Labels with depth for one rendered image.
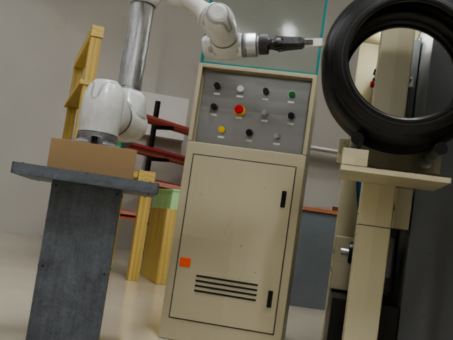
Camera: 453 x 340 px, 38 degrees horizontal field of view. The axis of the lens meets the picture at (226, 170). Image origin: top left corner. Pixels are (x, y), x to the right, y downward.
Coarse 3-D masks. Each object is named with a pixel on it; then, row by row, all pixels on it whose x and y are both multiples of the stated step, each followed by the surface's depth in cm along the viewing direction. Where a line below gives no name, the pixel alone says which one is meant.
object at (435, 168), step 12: (348, 144) 263; (372, 156) 261; (384, 156) 260; (396, 156) 260; (408, 156) 259; (420, 156) 258; (384, 168) 261; (396, 168) 259; (408, 168) 259; (420, 168) 258; (432, 168) 257
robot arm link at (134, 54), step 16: (144, 0) 274; (160, 0) 282; (144, 16) 275; (128, 32) 274; (144, 32) 274; (128, 48) 273; (144, 48) 274; (128, 64) 271; (144, 64) 276; (128, 80) 270; (128, 96) 267; (144, 96) 274; (144, 112) 273; (128, 128) 263; (144, 128) 275
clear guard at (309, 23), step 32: (224, 0) 312; (256, 0) 310; (288, 0) 308; (320, 0) 306; (256, 32) 308; (288, 32) 306; (320, 32) 304; (224, 64) 308; (256, 64) 307; (288, 64) 305
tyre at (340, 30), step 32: (384, 0) 229; (416, 0) 228; (448, 0) 226; (352, 32) 229; (448, 32) 252; (352, 96) 227; (352, 128) 233; (384, 128) 225; (416, 128) 223; (448, 128) 223
